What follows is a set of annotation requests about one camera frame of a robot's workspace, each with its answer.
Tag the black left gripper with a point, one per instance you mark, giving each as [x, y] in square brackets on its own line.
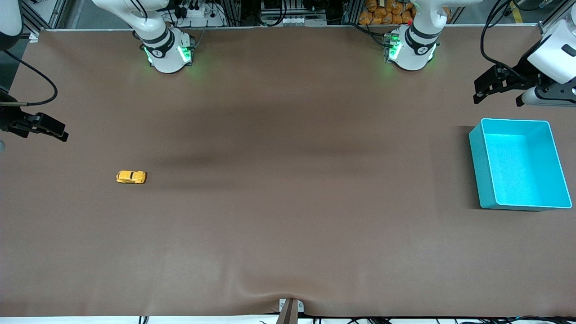
[523, 74]

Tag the white power strip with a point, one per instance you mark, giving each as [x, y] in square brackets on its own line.
[198, 13]

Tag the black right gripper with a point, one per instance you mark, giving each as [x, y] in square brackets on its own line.
[10, 121]

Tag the brown table mat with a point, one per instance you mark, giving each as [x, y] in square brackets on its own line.
[288, 189]

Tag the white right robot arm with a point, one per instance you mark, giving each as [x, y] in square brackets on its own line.
[166, 58]

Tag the yellow beetle toy car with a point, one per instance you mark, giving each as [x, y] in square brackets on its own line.
[130, 177]

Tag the teal plastic storage bin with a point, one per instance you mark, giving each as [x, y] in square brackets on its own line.
[517, 171]

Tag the aluminium frame rail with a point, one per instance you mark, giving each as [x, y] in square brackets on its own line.
[35, 36]
[544, 28]

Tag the white terminal block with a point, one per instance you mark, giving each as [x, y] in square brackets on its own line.
[292, 20]

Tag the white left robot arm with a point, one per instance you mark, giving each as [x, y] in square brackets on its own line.
[414, 54]

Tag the metal table edge clamp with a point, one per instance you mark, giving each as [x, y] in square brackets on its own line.
[290, 310]

